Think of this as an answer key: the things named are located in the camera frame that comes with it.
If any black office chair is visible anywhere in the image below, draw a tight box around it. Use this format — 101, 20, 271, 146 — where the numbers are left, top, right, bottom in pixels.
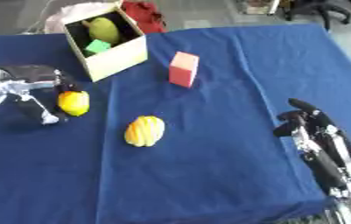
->
284, 0, 351, 32

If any green cube block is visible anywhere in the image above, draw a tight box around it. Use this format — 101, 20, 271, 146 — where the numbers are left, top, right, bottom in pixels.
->
84, 38, 114, 54

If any red rectangular block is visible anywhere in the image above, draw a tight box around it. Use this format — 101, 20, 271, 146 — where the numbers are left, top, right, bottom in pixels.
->
167, 51, 201, 88

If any yellow toy lemon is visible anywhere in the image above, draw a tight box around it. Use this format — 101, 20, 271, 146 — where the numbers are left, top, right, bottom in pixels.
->
55, 90, 91, 117

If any green toy pear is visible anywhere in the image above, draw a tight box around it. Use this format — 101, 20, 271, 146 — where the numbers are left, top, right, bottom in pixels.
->
81, 17, 122, 46

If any red bag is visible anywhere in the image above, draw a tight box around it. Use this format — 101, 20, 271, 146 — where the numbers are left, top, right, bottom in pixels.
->
120, 0, 169, 34

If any yellow ridged toy fruit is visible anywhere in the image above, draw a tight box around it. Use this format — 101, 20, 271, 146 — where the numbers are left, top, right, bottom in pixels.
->
123, 115, 166, 148

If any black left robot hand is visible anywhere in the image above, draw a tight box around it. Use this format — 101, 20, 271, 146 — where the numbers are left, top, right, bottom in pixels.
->
4, 64, 83, 126

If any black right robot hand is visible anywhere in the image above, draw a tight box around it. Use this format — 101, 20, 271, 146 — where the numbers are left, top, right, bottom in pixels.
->
271, 98, 351, 196

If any tan cardboard box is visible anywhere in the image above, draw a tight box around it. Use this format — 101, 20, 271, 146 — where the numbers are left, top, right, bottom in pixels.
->
61, 2, 150, 83

